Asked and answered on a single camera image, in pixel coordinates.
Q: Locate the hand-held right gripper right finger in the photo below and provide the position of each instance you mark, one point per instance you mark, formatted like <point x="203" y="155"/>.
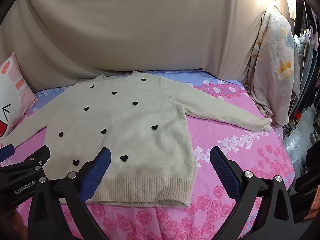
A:
<point x="224" y="170"/>

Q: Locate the beige backdrop cloth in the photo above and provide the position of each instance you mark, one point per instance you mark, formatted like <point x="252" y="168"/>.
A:
<point x="130" y="27"/>

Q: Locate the pink floral bedsheet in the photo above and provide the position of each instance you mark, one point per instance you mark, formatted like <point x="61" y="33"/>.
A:
<point x="225" y="140"/>

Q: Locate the cream sweater with black hearts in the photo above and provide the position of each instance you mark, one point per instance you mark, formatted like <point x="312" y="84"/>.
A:
<point x="130" y="130"/>

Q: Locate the cream fleece blanket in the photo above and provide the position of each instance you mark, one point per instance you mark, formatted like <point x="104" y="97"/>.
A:
<point x="275" y="67"/>

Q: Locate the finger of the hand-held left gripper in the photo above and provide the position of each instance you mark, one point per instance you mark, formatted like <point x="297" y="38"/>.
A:
<point x="5" y="152"/>
<point x="37" y="158"/>

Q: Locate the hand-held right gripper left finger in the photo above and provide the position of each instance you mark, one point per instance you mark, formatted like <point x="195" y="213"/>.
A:
<point x="98" y="170"/>

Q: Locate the rack of hanging clothes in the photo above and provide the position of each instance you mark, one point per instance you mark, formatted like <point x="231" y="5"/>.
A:
<point x="306" y="55"/>

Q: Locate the pink rabbit print pillow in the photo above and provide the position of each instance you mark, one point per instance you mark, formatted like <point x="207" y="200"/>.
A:
<point x="11" y="97"/>

